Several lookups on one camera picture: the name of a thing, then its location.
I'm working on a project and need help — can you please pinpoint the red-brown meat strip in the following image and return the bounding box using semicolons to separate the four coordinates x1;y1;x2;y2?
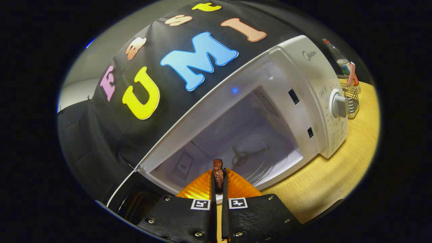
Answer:
212;159;224;193

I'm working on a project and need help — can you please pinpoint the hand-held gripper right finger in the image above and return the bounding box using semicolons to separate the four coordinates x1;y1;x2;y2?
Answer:
222;168;303;243

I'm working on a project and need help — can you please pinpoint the glass turntable plate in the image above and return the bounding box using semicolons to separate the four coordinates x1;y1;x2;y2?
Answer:
219;134;292;186

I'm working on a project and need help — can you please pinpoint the metal wire basket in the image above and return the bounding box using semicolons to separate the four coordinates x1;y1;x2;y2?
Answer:
339;75;361;119

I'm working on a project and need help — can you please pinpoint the white toaster oven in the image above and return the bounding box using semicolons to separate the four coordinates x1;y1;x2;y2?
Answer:
105;35;349;225

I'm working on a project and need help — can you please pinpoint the black backdrop cloth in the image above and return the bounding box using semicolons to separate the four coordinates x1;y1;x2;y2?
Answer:
57;0;338;203

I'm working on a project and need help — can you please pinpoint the clear plastic water bottle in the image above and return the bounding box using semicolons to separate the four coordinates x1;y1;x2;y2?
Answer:
322;38;361;94

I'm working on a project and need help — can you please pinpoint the red checked stick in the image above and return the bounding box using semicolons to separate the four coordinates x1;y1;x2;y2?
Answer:
348;61;356;89

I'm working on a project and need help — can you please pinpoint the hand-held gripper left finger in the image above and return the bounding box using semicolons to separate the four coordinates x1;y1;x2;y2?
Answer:
136;169;217;243

